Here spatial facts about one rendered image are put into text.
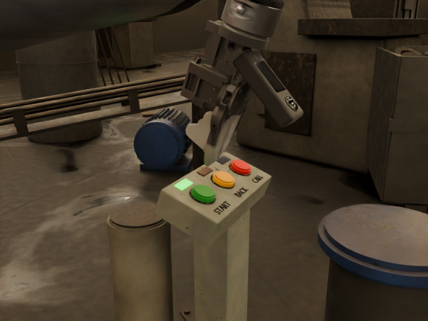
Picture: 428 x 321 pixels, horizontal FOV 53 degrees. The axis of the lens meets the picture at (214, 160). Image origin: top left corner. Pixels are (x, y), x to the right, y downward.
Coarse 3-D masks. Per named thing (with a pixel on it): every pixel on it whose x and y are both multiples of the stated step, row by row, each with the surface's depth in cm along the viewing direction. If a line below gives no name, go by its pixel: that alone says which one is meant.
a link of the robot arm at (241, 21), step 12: (228, 0) 57; (240, 0) 55; (228, 12) 57; (240, 12) 55; (252, 12) 55; (264, 12) 55; (276, 12) 56; (228, 24) 57; (240, 24) 56; (252, 24) 56; (264, 24) 56; (276, 24) 59; (252, 36) 57; (264, 36) 57
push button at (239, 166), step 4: (236, 160) 84; (240, 160) 84; (232, 164) 83; (236, 164) 82; (240, 164) 83; (244, 164) 83; (232, 168) 82; (236, 168) 82; (240, 168) 82; (244, 168) 82; (248, 168) 83; (240, 172) 82; (244, 172) 82; (248, 172) 82
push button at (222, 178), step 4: (216, 172) 78; (220, 172) 78; (224, 172) 78; (216, 176) 76; (220, 176) 76; (224, 176) 77; (228, 176) 77; (216, 180) 76; (220, 180) 75; (224, 180) 75; (228, 180) 76; (232, 180) 76; (220, 184) 75; (224, 184) 75; (228, 184) 75; (232, 184) 76
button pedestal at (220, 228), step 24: (216, 168) 81; (168, 192) 69; (216, 192) 73; (240, 192) 76; (264, 192) 87; (168, 216) 70; (192, 216) 67; (216, 216) 67; (240, 216) 77; (216, 240) 75; (240, 240) 79; (216, 264) 77; (240, 264) 81; (216, 288) 78; (240, 288) 83; (216, 312) 80; (240, 312) 85
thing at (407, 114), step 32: (384, 64) 203; (416, 64) 170; (384, 96) 198; (416, 96) 174; (384, 128) 192; (416, 128) 177; (384, 160) 187; (416, 160) 182; (384, 192) 188; (416, 192) 186
